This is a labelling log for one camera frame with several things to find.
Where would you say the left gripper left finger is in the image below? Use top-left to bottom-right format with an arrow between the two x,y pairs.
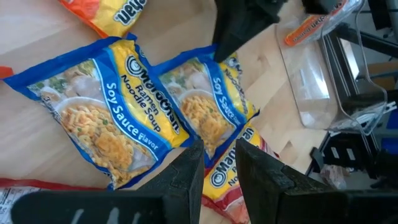
11,139 -> 205,224

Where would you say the blue Maruchan noodle pack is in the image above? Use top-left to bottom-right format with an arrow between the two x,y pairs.
150,43 -> 261,169
2,32 -> 195,190

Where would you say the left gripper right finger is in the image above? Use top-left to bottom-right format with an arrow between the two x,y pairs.
235,138 -> 398,224

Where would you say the orange Maruchan noodle pack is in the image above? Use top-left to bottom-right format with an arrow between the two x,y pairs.
284,0 -> 349,47
58,0 -> 149,39
0,65 -> 15,80

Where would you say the small blue object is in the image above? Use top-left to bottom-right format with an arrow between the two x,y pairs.
381,107 -> 398,156

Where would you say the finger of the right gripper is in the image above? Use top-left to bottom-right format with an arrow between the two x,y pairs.
301,0 -> 348,15
213,0 -> 287,63

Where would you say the black metal table frame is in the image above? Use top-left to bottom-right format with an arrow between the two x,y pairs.
306,24 -> 398,189

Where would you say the clear plastic bin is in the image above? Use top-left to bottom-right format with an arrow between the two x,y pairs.
275,0 -> 389,136

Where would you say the red Maruchan noodle pack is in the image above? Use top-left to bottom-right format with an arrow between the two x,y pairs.
201,123 -> 280,224
0,177 -> 106,224

